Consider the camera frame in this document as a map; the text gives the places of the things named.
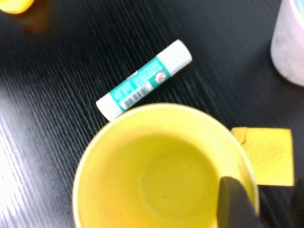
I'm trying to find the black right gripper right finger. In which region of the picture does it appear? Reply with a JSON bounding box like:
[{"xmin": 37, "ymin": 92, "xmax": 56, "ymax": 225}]
[{"xmin": 288, "ymin": 177, "xmax": 304, "ymax": 228}]

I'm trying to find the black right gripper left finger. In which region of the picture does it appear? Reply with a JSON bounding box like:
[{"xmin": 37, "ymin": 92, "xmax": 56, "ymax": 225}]
[{"xmin": 217, "ymin": 177, "xmax": 264, "ymax": 228}]

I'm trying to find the yellow plastic cup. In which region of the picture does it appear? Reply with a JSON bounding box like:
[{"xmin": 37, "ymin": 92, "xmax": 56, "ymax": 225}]
[{"xmin": 72, "ymin": 102, "xmax": 259, "ymax": 228}]

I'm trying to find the yellow cube with chipped corner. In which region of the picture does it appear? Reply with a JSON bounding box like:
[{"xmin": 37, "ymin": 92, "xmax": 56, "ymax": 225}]
[{"xmin": 230, "ymin": 127, "xmax": 295, "ymax": 186}]

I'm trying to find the green and white glue stick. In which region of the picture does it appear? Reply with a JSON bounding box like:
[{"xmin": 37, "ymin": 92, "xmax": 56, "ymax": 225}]
[{"xmin": 95, "ymin": 39, "xmax": 193, "ymax": 122}]

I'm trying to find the pink plastic cup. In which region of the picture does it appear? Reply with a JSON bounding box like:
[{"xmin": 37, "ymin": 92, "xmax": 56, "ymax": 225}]
[{"xmin": 270, "ymin": 0, "xmax": 304, "ymax": 87}]

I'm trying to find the yellow rubber duck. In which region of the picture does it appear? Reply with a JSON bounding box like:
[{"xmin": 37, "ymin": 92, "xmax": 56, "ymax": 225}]
[{"xmin": 0, "ymin": 0, "xmax": 35, "ymax": 14}]

